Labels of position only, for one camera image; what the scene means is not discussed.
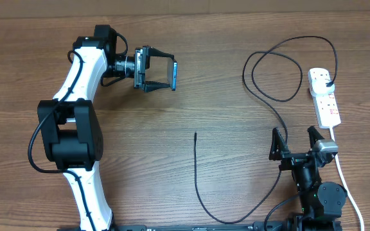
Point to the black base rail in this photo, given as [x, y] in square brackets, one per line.
[256, 226]

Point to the white charger plug adapter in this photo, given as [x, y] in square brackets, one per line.
[320, 87]

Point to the blue Samsung Galaxy smartphone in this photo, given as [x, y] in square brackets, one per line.
[172, 73]

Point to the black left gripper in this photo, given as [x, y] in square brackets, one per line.
[140, 68]

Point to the white power strip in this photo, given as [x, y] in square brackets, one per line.
[326, 108]

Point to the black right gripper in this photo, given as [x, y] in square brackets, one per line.
[278, 151]

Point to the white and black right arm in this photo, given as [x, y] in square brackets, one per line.
[321, 202]

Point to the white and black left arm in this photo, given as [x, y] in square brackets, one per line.
[70, 129]

